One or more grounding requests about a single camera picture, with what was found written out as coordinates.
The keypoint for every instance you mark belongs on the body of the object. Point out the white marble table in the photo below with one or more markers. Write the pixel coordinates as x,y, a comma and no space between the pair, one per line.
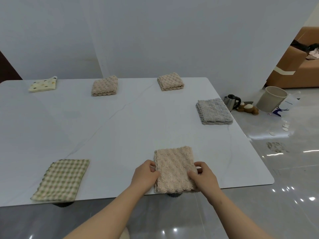
124,126

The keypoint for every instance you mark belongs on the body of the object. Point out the steel electric kettle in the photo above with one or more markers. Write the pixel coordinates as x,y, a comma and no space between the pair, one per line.
230,102

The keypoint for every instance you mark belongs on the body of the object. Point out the yellow polka dot cloth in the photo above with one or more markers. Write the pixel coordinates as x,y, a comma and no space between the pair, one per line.
42,85

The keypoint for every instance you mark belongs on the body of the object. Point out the black garment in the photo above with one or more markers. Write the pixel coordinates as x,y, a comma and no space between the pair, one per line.
302,46

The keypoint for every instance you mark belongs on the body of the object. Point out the dark brown wooden door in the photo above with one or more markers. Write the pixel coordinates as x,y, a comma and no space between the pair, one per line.
7,69

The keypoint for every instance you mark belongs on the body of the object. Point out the green checked cloth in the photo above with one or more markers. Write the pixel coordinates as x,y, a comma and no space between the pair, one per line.
61,180

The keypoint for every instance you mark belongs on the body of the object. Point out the cream plastic bin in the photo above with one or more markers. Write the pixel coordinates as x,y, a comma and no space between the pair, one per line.
270,99

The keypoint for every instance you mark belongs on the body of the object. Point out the person's right hand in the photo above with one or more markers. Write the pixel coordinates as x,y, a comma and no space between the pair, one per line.
206,182

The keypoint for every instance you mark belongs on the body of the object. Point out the small white scrap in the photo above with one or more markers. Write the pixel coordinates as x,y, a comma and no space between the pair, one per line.
286,126

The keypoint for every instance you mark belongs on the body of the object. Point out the person's left forearm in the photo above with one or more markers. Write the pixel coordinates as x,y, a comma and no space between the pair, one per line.
104,216

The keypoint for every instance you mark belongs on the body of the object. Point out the cream perforated clog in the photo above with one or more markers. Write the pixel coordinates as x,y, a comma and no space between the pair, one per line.
125,233

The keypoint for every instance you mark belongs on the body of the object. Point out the person's left hand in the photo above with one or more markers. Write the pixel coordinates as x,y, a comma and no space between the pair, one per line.
144,176

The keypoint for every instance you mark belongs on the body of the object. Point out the grey fluffy towel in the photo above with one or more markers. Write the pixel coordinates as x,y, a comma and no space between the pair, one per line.
214,111

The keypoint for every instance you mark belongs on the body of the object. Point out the brown wooden furniture piece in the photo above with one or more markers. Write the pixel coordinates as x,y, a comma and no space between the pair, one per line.
294,77

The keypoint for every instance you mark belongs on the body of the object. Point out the beige textured towel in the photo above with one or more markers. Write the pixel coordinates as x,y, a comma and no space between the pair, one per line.
104,86
170,82
174,161

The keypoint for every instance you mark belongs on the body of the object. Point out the pink and white garment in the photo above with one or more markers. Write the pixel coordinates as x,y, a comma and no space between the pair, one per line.
314,54

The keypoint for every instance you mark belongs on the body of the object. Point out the person's right forearm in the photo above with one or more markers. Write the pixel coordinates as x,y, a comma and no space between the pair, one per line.
239,219

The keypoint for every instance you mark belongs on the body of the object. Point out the brown plush toy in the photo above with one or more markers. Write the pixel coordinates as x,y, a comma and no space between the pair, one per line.
249,109

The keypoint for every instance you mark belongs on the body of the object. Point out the blue and white package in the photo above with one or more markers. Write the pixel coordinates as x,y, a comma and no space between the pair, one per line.
286,104

